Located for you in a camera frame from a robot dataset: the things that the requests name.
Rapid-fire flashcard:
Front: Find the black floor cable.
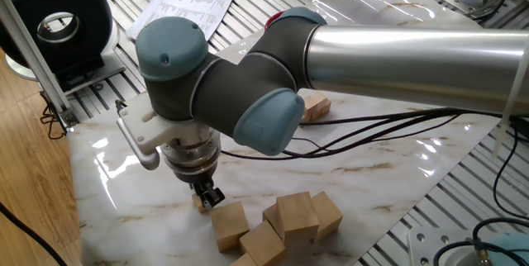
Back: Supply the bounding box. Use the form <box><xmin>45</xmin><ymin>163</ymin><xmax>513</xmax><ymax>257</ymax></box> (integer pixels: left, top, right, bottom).
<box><xmin>0</xmin><ymin>202</ymin><xmax>69</xmax><ymax>266</ymax></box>

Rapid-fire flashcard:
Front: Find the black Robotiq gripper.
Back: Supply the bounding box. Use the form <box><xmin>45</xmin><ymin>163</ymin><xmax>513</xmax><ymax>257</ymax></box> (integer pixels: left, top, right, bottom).
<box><xmin>177</xmin><ymin>169</ymin><xmax>226</xmax><ymax>210</ymax></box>

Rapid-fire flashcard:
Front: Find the aluminium frame profile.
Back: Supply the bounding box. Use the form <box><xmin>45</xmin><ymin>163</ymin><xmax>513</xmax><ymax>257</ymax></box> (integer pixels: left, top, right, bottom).
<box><xmin>0</xmin><ymin>0</ymin><xmax>80</xmax><ymax>131</ymax></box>

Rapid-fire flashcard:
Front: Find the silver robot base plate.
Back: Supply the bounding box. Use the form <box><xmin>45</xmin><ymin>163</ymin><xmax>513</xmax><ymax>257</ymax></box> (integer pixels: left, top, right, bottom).
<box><xmin>407</xmin><ymin>226</ymin><xmax>476</xmax><ymax>266</ymax></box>

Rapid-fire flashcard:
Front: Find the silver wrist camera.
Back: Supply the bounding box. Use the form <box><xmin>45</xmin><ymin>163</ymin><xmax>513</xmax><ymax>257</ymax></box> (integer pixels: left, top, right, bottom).
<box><xmin>114</xmin><ymin>99</ymin><xmax>161</xmax><ymax>171</ymax></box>

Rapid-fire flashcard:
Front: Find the gold cable connector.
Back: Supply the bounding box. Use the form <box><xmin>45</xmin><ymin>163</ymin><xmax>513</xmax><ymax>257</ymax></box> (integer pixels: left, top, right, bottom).
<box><xmin>474</xmin><ymin>236</ymin><xmax>492</xmax><ymax>265</ymax></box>

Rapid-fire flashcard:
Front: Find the black base cable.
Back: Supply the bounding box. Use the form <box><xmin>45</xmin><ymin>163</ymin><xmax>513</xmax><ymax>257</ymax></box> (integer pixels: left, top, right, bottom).
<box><xmin>432</xmin><ymin>123</ymin><xmax>529</xmax><ymax>266</ymax></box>

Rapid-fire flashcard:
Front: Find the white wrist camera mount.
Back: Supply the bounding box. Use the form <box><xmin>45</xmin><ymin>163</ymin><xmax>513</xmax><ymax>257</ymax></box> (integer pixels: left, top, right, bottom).
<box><xmin>117</xmin><ymin>98</ymin><xmax>216</xmax><ymax>154</ymax></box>

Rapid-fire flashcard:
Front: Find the white marble pattern board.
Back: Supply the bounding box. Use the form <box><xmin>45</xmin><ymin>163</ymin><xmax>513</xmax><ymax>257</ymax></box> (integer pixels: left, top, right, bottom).
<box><xmin>67</xmin><ymin>0</ymin><xmax>529</xmax><ymax>266</ymax></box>

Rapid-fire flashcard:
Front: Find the large wooden cube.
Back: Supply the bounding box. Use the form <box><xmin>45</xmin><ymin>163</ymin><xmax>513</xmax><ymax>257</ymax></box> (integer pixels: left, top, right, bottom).
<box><xmin>261</xmin><ymin>202</ymin><xmax>286</xmax><ymax>240</ymax></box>
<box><xmin>309</xmin><ymin>191</ymin><xmax>345</xmax><ymax>245</ymax></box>
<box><xmin>229</xmin><ymin>252</ymin><xmax>260</xmax><ymax>266</ymax></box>
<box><xmin>210</xmin><ymin>202</ymin><xmax>251</xmax><ymax>254</ymax></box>
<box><xmin>239</xmin><ymin>219</ymin><xmax>288</xmax><ymax>266</ymax></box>
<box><xmin>275</xmin><ymin>192</ymin><xmax>320</xmax><ymax>247</ymax></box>

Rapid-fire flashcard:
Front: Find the thin black wire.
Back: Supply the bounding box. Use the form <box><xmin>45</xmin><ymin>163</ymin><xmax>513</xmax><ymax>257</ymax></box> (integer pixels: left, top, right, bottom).
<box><xmin>39</xmin><ymin>103</ymin><xmax>68</xmax><ymax>141</ymax></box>

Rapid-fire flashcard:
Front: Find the red bowl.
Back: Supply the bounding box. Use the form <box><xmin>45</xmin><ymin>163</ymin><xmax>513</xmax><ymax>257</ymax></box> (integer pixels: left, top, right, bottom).
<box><xmin>264</xmin><ymin>9</ymin><xmax>286</xmax><ymax>31</ymax></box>

